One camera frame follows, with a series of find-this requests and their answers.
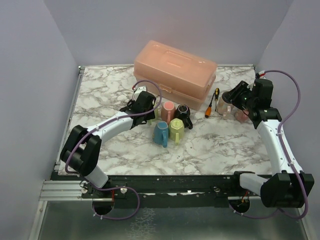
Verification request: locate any black mug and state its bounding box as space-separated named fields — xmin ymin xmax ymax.
xmin=174 ymin=104 xmax=193 ymax=130

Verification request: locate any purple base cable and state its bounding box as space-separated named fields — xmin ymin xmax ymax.
xmin=79 ymin=181 xmax=142 ymax=221
xmin=229 ymin=194 xmax=281 ymax=220

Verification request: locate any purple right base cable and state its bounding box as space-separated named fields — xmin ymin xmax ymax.
xmin=229 ymin=194 xmax=281 ymax=220

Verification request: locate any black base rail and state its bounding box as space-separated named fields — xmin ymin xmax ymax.
xmin=51 ymin=172 xmax=255 ymax=214

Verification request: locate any salmon pink mug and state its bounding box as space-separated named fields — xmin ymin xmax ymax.
xmin=160 ymin=101 xmax=176 ymax=125

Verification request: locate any green faceted mug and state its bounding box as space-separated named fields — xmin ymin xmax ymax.
xmin=168 ymin=118 xmax=185 ymax=145

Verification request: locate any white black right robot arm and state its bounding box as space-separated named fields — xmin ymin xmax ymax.
xmin=224 ymin=78 xmax=315 ymax=208

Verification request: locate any orange black screwdriver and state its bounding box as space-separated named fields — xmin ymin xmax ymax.
xmin=204 ymin=88 xmax=220 ymax=118

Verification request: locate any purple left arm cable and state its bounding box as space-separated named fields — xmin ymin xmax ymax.
xmin=64 ymin=80 xmax=163 ymax=174

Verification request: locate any iridescent beige mug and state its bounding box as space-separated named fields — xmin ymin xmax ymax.
xmin=216 ymin=91 xmax=234 ymax=120

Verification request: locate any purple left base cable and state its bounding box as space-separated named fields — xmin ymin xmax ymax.
xmin=79 ymin=181 xmax=142 ymax=221

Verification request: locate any aluminium table frame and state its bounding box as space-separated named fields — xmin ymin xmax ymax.
xmin=30 ymin=65 xmax=309 ymax=240

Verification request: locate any blue mug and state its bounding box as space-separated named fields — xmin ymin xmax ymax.
xmin=152 ymin=121 xmax=169 ymax=148

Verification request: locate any light green round mug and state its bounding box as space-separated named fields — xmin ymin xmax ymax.
xmin=147 ymin=107 xmax=159 ymax=126

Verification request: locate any pink ghost pattern mug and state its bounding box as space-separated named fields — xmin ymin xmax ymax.
xmin=234 ymin=109 xmax=249 ymax=123

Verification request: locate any translucent pink plastic toolbox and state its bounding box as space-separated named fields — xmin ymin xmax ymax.
xmin=133 ymin=40 xmax=218 ymax=111

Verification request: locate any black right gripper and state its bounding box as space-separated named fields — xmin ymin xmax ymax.
xmin=223 ymin=80 xmax=257 ymax=110

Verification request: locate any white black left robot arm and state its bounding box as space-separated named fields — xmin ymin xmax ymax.
xmin=59 ymin=90 xmax=156 ymax=198

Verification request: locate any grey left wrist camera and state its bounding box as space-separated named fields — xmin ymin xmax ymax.
xmin=131 ymin=85 xmax=148 ymax=101

